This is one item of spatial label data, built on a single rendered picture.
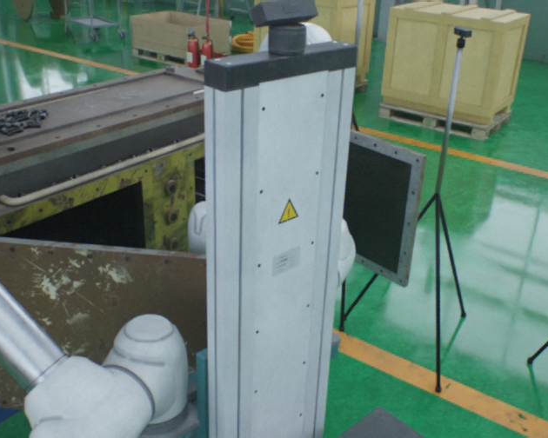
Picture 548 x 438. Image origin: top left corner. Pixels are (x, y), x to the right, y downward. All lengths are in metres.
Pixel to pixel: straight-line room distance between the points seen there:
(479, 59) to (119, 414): 5.62
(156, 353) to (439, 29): 5.56
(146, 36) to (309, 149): 8.08
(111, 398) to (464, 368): 2.30
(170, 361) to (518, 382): 2.24
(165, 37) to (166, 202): 6.82
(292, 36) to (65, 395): 0.79
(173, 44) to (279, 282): 7.69
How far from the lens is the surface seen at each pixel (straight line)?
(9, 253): 1.78
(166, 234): 2.35
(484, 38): 6.47
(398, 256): 2.57
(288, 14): 1.19
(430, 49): 6.68
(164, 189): 2.27
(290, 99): 1.21
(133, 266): 1.66
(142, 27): 9.34
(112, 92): 2.52
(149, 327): 1.42
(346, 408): 3.01
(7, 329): 1.35
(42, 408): 1.33
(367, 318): 3.57
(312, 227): 1.38
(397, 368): 3.26
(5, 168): 1.96
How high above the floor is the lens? 2.03
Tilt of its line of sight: 25 degrees down
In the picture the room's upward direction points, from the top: 3 degrees clockwise
